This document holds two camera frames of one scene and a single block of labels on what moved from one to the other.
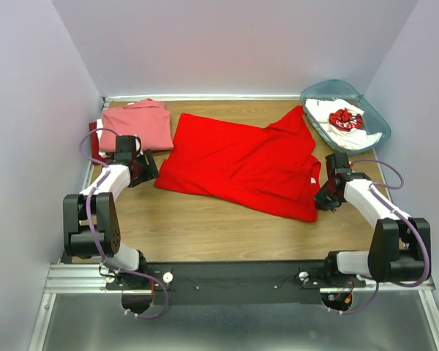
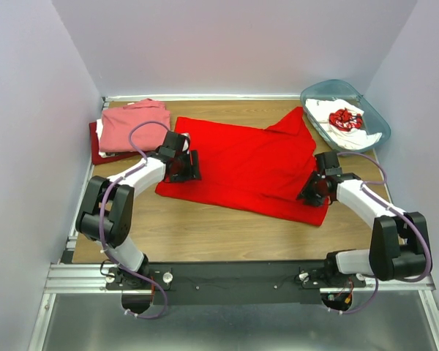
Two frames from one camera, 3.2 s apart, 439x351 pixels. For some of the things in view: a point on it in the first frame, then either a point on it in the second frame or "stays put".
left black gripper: x=151 y=170 -> x=193 y=172
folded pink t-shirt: x=148 y=119 stays put
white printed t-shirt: x=339 y=123 stays put
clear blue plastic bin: x=342 y=118 stays put
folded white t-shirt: x=99 y=124 stays put
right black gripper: x=322 y=202 -> x=311 y=199
